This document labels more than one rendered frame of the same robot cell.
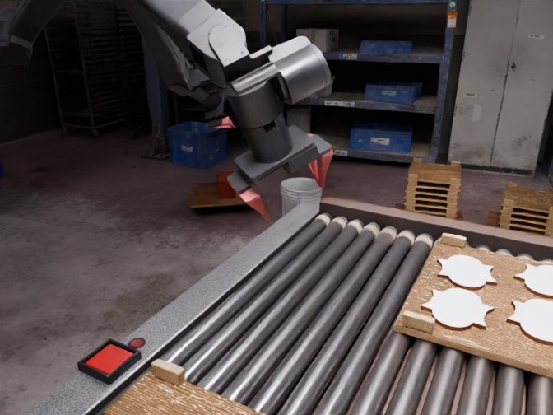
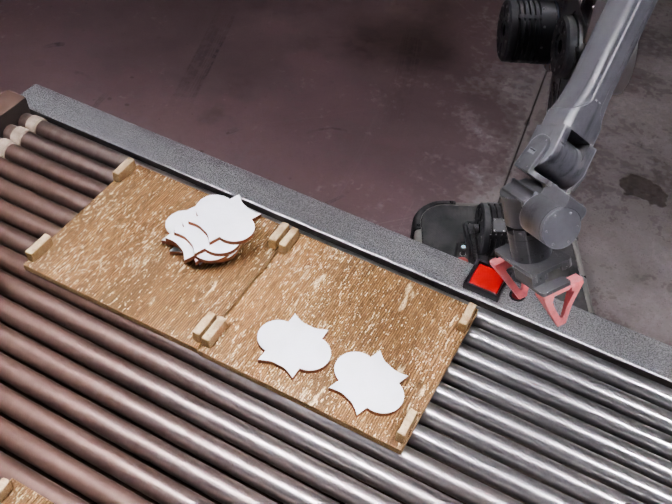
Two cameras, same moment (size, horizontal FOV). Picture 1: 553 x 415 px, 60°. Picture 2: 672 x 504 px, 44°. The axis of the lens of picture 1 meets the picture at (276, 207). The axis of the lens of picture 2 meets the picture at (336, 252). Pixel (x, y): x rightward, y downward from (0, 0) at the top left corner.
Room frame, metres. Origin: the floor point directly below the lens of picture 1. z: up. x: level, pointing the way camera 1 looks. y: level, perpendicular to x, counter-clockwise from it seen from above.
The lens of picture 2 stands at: (0.32, -0.80, 2.18)
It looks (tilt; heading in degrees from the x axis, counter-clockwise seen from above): 47 degrees down; 88
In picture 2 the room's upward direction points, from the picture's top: 4 degrees clockwise
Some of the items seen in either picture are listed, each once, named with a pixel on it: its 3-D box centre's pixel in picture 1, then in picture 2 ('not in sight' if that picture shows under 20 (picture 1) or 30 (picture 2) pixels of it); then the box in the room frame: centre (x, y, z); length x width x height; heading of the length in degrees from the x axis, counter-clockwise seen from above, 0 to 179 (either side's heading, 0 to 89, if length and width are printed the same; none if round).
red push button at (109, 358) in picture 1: (109, 361); (487, 280); (0.67, 0.29, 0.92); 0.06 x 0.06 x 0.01; 62
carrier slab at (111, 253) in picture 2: not in sight; (162, 249); (0.01, 0.35, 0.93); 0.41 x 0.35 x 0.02; 152
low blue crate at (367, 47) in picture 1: (385, 47); not in sight; (4.89, -1.07, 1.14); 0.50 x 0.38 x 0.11; 78
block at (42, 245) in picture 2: not in sight; (39, 248); (-0.22, 0.32, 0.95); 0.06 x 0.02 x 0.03; 62
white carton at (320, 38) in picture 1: (317, 39); not in sight; (5.20, -0.42, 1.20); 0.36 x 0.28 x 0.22; 57
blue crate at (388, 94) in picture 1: (393, 91); not in sight; (4.90, -1.19, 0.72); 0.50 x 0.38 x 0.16; 62
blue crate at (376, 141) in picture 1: (380, 136); not in sight; (4.93, -1.10, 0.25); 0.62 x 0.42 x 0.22; 77
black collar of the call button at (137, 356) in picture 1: (109, 360); (487, 279); (0.67, 0.29, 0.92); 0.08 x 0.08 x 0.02; 62
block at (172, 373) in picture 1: (168, 371); (467, 317); (0.61, 0.18, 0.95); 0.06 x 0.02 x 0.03; 62
